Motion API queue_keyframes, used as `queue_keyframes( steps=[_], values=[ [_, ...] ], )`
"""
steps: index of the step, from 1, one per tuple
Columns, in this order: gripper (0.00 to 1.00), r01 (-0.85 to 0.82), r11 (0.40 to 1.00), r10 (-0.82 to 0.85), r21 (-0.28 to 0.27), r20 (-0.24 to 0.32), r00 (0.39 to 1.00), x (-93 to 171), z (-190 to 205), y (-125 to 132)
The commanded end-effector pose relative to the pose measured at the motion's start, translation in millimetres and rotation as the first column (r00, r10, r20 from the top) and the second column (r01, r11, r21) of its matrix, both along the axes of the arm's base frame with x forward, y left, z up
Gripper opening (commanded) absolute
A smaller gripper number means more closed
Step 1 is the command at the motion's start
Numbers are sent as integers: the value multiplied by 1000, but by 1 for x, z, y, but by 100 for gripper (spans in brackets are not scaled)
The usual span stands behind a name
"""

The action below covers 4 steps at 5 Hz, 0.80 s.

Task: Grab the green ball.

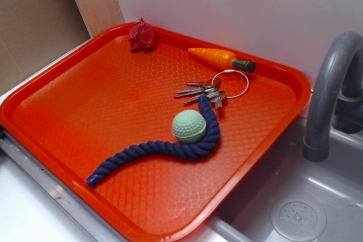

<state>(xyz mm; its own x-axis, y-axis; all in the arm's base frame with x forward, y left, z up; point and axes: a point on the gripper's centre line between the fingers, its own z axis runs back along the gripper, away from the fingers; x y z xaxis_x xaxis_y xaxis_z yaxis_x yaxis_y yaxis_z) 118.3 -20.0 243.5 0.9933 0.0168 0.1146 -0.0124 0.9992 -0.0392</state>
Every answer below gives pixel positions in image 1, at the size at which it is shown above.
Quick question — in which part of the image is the green dimpled ball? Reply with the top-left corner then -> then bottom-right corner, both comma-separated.
172,109 -> 206,144

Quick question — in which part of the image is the crumpled red ball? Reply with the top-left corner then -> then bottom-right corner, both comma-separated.
128,18 -> 158,52

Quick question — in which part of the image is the bunch of silver keys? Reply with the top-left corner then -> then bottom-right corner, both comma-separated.
174,77 -> 221,105

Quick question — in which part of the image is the toy orange carrot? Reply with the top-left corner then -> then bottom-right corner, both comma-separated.
188,48 -> 256,74

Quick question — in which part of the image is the orange plastic tray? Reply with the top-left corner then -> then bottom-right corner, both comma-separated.
1,24 -> 310,241

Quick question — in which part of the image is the grey toy sink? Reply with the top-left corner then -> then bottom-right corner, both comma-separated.
207,118 -> 362,241

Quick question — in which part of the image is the grey plastic faucet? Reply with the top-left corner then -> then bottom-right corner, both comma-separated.
303,32 -> 362,162

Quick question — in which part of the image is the dark blue rope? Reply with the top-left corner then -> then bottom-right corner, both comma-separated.
86,96 -> 221,188

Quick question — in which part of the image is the wire key ring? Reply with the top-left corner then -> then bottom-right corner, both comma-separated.
211,71 -> 250,99

